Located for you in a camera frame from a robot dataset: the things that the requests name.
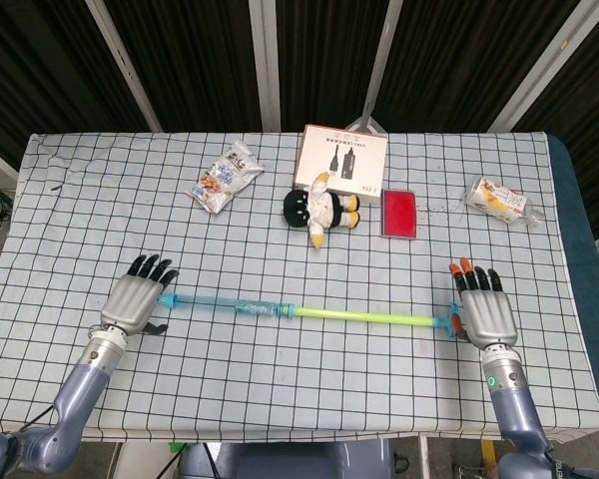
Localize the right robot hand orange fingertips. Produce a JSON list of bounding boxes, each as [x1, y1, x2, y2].
[[447, 257, 519, 348]]

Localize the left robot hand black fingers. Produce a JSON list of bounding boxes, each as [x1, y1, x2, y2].
[[99, 253, 181, 335]]

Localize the green and blue water squirter tube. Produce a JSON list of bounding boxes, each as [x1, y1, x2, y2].
[[158, 293, 296, 320]]

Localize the blue green water squirter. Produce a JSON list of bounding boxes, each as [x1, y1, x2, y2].
[[292, 301, 463, 340]]

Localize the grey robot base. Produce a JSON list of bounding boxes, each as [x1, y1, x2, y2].
[[179, 441, 395, 479]]

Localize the red stamp pad case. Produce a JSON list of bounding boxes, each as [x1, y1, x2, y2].
[[379, 188, 419, 241]]

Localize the blue padded table edge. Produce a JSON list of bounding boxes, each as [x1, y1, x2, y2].
[[546, 135, 599, 306]]

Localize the white blue snack bag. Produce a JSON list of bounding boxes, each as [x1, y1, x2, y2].
[[188, 140, 266, 217]]

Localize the white black checkered tablecloth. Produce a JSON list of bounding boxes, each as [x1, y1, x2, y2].
[[0, 130, 599, 444]]

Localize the black white plush doll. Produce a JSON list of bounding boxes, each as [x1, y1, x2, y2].
[[282, 171, 363, 249]]

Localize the white cardboard product box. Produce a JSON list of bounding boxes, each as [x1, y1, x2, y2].
[[293, 124, 388, 207]]

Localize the white frame post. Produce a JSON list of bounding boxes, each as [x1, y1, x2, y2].
[[346, 0, 405, 134], [487, 0, 596, 134], [248, 0, 284, 134], [85, 0, 164, 134]]

